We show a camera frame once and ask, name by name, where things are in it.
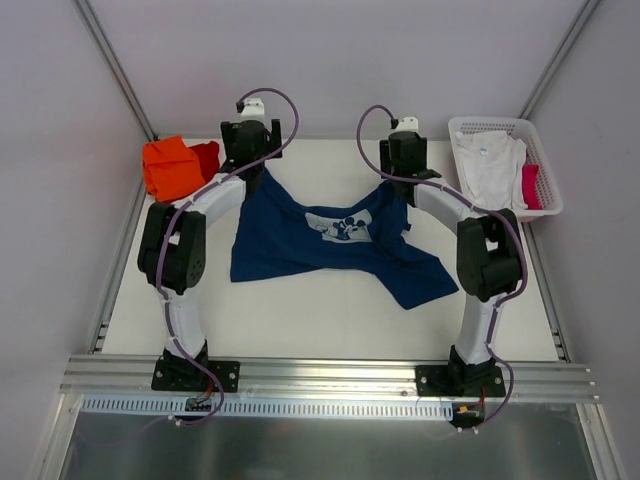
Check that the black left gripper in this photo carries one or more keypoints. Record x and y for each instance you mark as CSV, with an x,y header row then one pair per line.
x,y
275,138

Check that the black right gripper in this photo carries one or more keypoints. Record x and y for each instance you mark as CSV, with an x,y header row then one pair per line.
x,y
428,173

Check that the blue printed t shirt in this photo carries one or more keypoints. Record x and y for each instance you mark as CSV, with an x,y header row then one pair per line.
x,y
277,237

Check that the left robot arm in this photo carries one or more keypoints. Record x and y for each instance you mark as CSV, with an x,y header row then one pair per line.
x,y
172,256

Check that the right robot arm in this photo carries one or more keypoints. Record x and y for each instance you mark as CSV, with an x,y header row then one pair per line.
x,y
490,268

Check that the red folded t shirt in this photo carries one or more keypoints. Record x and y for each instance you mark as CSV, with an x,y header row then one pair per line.
x,y
208,157

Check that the orange folded t shirt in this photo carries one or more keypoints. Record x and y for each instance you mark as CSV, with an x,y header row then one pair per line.
x,y
171,170

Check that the white t shirt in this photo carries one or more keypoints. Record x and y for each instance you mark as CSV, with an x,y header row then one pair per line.
x,y
492,163

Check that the white plastic basket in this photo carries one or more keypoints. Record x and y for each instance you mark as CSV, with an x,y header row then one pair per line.
x,y
546,187

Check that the pink t shirt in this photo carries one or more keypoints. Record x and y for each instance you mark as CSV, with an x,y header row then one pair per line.
x,y
529,180

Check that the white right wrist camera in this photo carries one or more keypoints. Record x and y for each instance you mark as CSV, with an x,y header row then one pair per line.
x,y
405,124

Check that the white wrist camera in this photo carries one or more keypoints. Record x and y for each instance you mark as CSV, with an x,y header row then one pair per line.
x,y
405,124
251,109

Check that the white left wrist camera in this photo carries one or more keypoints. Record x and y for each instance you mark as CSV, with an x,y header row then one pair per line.
x,y
251,109

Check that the left aluminium corner post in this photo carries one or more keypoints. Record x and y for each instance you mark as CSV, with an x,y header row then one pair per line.
x,y
101,40

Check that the aluminium corner post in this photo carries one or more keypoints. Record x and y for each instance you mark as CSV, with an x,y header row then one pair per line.
x,y
101,40
568,42

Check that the right aluminium corner post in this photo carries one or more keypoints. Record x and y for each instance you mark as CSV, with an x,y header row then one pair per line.
x,y
568,42

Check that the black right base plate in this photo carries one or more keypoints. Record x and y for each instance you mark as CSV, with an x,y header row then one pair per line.
x,y
459,381

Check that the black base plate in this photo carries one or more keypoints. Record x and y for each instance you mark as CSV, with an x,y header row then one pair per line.
x,y
459,381
176,374

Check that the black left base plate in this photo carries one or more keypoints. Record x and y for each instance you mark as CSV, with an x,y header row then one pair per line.
x,y
176,374

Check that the aluminium front rail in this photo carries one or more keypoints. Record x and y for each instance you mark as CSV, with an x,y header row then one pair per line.
x,y
529,382

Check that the white slotted cable duct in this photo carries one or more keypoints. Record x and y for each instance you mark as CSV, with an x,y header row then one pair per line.
x,y
269,408

